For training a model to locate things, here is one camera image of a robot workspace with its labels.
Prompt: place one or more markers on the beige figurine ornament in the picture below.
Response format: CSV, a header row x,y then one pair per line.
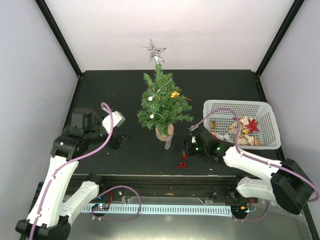
x,y
247,140

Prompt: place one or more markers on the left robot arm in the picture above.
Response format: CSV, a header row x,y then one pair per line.
x,y
87,133

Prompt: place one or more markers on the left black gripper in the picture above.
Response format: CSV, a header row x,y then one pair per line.
x,y
118,140

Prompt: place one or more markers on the white perforated plastic basket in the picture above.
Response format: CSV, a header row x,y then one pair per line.
x,y
221,115

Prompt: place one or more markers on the left black frame post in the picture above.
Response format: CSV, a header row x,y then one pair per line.
x,y
48,16

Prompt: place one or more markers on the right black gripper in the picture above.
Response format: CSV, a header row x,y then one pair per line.
x,y
185,148

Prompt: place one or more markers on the silver glitter star topper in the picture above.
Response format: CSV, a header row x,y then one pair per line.
x,y
155,53

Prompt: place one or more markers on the red berry sprig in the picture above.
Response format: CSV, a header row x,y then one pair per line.
x,y
182,165

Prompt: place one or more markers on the wooden script word ornament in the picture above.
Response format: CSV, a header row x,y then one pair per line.
x,y
244,123

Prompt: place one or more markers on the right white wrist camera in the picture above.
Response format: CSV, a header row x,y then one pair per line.
x,y
194,132

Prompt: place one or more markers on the wooden tree base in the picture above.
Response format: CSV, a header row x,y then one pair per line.
x,y
163,134

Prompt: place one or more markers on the right black frame post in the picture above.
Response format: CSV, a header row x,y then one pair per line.
x,y
285,25

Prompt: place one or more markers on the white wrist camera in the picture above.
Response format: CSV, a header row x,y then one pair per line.
x,y
117,119
194,132

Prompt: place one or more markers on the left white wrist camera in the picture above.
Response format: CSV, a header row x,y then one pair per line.
x,y
117,119

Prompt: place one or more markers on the white slotted cable duct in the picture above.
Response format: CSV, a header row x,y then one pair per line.
x,y
159,209

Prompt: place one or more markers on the small green christmas tree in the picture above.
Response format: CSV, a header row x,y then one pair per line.
x,y
157,106

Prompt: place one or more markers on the clear battery box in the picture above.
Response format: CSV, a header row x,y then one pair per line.
x,y
168,141

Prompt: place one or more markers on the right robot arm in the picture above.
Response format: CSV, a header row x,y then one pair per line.
x,y
282,182

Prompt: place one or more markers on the red star ornament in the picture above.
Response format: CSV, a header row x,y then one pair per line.
x,y
252,125

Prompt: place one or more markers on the black frame post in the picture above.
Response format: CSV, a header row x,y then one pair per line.
x,y
285,25
48,16

